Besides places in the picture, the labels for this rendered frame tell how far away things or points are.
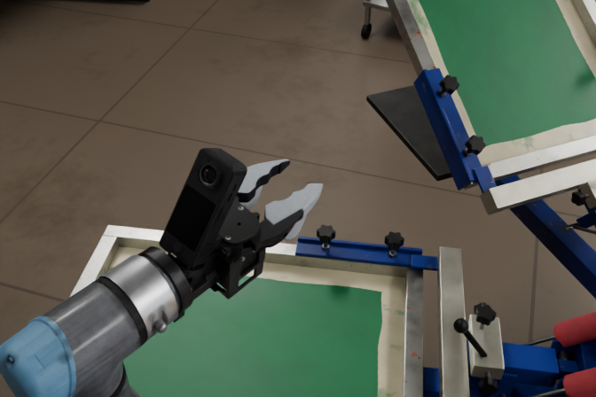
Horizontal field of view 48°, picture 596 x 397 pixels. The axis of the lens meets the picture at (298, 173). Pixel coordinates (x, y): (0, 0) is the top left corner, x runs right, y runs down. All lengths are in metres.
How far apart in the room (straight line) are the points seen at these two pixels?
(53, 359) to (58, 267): 2.52
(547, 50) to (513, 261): 1.37
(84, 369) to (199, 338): 0.91
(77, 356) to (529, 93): 1.46
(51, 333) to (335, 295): 1.04
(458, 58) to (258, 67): 2.63
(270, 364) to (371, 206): 1.88
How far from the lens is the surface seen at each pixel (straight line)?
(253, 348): 1.49
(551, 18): 2.02
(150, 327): 0.64
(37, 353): 0.61
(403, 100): 2.25
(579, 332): 1.46
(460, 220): 3.25
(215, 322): 1.54
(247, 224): 0.68
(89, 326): 0.61
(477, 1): 1.94
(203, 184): 0.63
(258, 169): 0.75
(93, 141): 3.81
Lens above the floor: 2.15
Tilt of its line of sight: 39 degrees down
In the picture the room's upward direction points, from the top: straight up
